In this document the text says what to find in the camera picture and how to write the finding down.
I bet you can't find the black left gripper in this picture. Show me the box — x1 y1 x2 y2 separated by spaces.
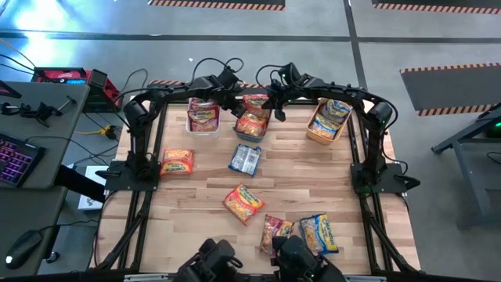
214 86 247 120

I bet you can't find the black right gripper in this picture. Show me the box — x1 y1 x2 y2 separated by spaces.
262 80 310 123

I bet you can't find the orange chicken noodle packet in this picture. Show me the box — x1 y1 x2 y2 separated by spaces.
159 147 196 176
242 93 274 119
222 183 265 227
236 112 270 138

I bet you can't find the teal plastic bin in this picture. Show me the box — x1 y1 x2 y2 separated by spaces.
233 96 272 143

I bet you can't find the yellow plastic bin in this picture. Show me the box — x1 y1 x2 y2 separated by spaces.
305 97 352 146

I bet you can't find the black mat hazard-striped edge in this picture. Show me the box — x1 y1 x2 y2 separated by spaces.
399 62 501 118
371 0 501 16
147 0 286 12
146 79 275 97

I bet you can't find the white plastic bin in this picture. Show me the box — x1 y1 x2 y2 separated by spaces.
185 96 222 139

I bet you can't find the blue noodle packet white back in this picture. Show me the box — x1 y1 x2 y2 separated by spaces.
228 143 262 177

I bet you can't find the dark red noodle packet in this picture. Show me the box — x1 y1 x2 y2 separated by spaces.
258 213 295 255

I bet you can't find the red black power box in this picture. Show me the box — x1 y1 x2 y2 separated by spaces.
84 69 124 114

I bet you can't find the yellow extension plug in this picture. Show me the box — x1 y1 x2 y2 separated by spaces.
74 124 119 142

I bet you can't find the white cardboard box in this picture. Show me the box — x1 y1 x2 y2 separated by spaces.
77 164 110 212

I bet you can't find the black desk leg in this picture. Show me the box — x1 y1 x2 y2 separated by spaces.
53 164 106 204

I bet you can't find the red flat case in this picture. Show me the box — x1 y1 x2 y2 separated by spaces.
31 67 90 85

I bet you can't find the grey desk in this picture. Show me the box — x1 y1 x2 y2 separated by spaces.
0 81 92 190
0 186 68 282

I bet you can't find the black clamp tool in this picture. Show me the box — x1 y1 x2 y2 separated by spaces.
0 95 78 128

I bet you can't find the black side table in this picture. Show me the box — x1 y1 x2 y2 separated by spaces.
430 102 501 230

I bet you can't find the backlit black keyboard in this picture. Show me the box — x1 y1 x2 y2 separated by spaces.
0 132 47 188

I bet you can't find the black stand foot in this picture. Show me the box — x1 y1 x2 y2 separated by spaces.
0 80 23 99

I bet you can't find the black computer mouse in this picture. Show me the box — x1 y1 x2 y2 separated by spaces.
5 230 44 271

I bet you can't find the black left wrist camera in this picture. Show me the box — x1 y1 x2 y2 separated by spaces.
218 67 240 90

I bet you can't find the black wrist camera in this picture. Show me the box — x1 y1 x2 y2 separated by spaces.
218 67 240 90
278 61 301 84

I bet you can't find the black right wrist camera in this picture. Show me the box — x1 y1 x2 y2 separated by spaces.
278 61 301 84

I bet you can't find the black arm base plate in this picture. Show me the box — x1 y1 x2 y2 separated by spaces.
102 159 162 193
349 161 422 195

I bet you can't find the silver frame bracket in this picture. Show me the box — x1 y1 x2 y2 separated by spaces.
124 273 169 282
343 275 387 282

